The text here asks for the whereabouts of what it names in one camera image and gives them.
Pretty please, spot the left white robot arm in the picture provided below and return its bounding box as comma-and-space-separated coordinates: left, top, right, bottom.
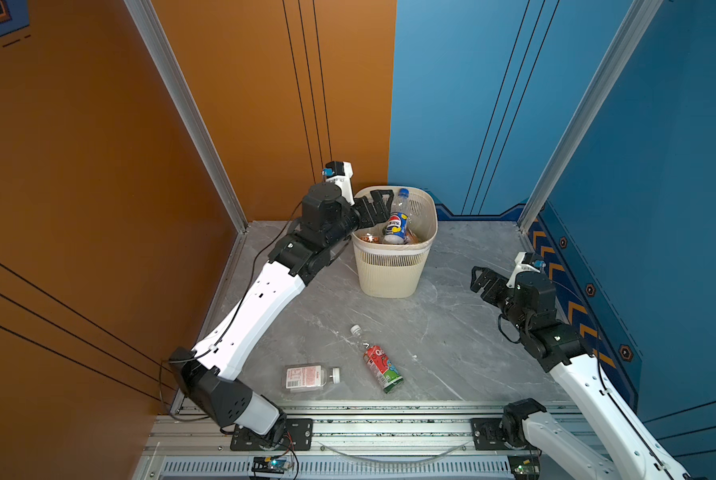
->
167, 181, 395, 444

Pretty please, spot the green circuit board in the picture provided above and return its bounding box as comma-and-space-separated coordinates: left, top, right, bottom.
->
509, 457, 541, 480
251, 457, 292, 476

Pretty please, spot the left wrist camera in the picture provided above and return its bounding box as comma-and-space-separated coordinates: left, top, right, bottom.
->
323, 161, 354, 205

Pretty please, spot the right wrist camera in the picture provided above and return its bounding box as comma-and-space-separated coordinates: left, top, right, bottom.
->
507, 251, 546, 288

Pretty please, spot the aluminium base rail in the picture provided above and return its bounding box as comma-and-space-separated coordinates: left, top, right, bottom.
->
132, 398, 659, 480

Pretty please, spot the red green label bottle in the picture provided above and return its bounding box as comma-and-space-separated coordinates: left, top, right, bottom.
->
350, 325, 404, 393

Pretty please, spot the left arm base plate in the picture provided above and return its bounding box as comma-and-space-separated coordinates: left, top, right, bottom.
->
230, 418, 314, 452

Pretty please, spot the right green circuit board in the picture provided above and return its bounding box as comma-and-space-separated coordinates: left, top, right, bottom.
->
509, 457, 541, 480

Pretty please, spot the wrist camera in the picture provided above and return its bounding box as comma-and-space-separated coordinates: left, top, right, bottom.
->
323, 161, 354, 205
507, 251, 546, 288

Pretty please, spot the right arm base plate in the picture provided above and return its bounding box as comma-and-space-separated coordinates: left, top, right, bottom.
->
470, 418, 512, 451

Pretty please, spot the bottle pink label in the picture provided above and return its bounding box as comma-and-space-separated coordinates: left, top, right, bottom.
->
284, 365, 341, 392

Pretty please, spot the pepsi bottle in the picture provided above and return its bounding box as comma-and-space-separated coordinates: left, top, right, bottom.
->
383, 188, 411, 245

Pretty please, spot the aluminium corner post right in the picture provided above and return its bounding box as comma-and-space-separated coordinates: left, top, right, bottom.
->
517, 0, 663, 234

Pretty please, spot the aluminium corner post left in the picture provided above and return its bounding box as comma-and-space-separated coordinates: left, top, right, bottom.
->
124, 0, 249, 234

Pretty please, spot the cream plastic waste bin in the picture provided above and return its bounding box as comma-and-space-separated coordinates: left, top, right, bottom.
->
352, 187, 438, 299

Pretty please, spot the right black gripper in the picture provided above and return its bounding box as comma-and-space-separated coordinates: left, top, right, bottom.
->
470, 265, 532, 336

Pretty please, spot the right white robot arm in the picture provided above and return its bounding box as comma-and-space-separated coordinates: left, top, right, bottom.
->
470, 252, 691, 479

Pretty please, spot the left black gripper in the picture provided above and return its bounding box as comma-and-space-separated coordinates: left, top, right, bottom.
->
322, 188, 391, 255

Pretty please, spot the left green circuit board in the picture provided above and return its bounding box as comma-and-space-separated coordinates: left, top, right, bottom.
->
251, 457, 292, 476

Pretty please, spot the aluminium corner post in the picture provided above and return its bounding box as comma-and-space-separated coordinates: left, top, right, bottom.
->
124, 0, 249, 234
517, 0, 663, 234

